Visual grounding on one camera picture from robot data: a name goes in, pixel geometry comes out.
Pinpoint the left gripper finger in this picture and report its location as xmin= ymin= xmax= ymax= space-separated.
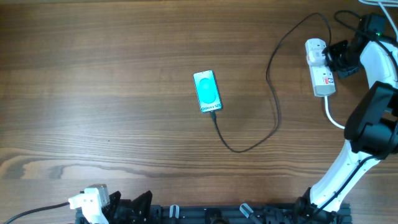
xmin=109 ymin=191 xmax=121 ymax=207
xmin=130 ymin=190 xmax=152 ymax=224

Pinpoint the black charger cable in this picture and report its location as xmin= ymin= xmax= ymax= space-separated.
xmin=210 ymin=12 xmax=333 ymax=154

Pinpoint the turquoise screen smartphone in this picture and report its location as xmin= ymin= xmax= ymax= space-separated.
xmin=193 ymin=70 xmax=223 ymax=113

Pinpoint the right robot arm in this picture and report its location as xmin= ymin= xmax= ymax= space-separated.
xmin=293 ymin=13 xmax=397 ymax=223

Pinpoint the white charger plug adapter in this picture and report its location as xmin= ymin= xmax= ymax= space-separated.
xmin=307 ymin=50 xmax=326 ymax=67

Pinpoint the white power strip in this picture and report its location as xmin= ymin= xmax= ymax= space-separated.
xmin=305 ymin=39 xmax=336 ymax=98

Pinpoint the black left camera cable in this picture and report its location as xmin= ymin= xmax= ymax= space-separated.
xmin=2 ymin=201 xmax=71 ymax=224

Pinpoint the white power strip cord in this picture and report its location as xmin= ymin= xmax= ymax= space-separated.
xmin=324 ymin=0 xmax=398 ymax=130

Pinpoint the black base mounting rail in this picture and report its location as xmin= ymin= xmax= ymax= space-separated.
xmin=75 ymin=203 xmax=354 ymax=224

